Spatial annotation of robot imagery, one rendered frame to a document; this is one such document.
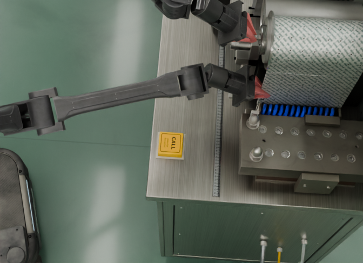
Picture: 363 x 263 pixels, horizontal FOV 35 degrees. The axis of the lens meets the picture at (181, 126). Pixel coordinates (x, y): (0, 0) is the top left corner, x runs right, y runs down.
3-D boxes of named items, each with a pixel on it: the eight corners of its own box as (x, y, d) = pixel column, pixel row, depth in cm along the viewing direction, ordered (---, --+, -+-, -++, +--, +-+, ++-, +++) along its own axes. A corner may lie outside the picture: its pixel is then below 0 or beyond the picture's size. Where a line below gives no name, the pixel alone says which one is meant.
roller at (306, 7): (260, 13, 166) (266, -14, 155) (349, 18, 165) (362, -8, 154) (259, 48, 161) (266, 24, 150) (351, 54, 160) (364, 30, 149)
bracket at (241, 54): (227, 84, 180) (237, 28, 152) (248, 85, 180) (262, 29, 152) (226, 98, 178) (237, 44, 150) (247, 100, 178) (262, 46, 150)
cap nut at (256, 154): (249, 148, 157) (251, 142, 153) (262, 149, 157) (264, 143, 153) (249, 161, 156) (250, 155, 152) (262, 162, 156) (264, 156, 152)
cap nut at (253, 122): (246, 116, 161) (248, 109, 157) (259, 117, 161) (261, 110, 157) (246, 129, 160) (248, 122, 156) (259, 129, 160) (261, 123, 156)
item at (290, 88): (256, 102, 165) (266, 70, 148) (339, 108, 165) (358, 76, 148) (256, 104, 165) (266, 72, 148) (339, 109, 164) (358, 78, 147)
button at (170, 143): (159, 134, 173) (159, 130, 171) (183, 135, 173) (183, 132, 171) (158, 156, 170) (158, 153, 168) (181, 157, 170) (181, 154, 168)
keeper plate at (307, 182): (293, 185, 166) (301, 172, 156) (328, 187, 166) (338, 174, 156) (294, 193, 165) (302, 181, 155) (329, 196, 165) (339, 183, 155)
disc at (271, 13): (263, 29, 155) (273, -2, 141) (266, 29, 155) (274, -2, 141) (262, 79, 150) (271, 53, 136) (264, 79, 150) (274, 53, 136)
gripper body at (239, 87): (237, 108, 157) (214, 100, 153) (238, 75, 161) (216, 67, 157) (252, 99, 151) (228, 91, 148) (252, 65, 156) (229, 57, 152)
